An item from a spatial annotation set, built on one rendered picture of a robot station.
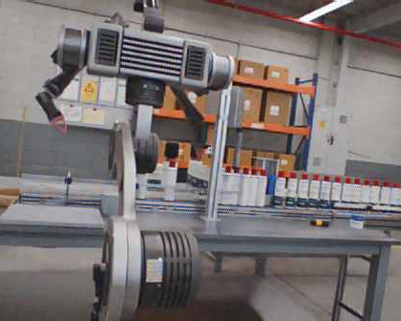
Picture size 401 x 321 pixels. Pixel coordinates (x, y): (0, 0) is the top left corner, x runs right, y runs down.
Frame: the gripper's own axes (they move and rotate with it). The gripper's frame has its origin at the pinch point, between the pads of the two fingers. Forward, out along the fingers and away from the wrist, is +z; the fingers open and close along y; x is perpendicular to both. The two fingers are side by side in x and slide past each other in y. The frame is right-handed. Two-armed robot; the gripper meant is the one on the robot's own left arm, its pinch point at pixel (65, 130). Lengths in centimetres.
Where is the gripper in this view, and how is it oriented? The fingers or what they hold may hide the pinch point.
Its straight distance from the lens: 195.6
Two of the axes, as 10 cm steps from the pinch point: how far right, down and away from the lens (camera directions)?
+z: 5.1, 8.3, 2.4
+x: -8.0, 5.6, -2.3
